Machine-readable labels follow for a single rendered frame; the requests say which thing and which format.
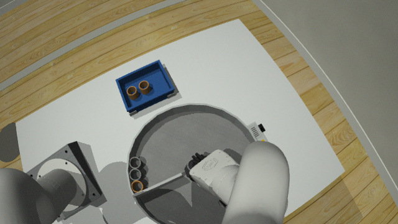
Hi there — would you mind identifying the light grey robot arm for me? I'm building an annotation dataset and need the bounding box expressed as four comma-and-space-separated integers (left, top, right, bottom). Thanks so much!
0, 141, 290, 224

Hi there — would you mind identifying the bronze bushing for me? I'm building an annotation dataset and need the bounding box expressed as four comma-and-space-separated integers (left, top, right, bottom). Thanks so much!
139, 81, 150, 95
127, 86, 139, 100
131, 180, 146, 193

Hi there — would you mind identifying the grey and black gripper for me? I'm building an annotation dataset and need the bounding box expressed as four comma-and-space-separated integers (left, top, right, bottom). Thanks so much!
189, 149, 239, 196

